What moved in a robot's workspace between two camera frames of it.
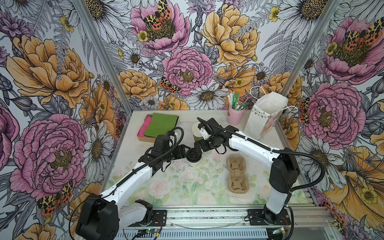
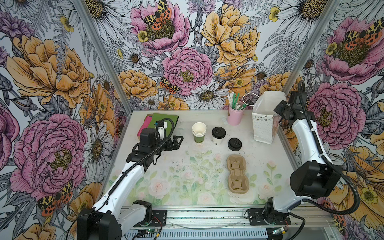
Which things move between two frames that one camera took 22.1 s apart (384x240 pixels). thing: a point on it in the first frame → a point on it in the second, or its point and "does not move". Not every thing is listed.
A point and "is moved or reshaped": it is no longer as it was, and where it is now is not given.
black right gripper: [205, 148] → [278, 108]
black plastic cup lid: [192, 155] is moved or reshaped
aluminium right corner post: [312, 47] does not move
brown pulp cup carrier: [238, 182] does not move
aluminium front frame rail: [229, 216] does not move
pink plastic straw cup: [235, 117] does not move
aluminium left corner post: [83, 8] does not move
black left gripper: [181, 151] → [176, 146]
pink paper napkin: [141, 132] does not move
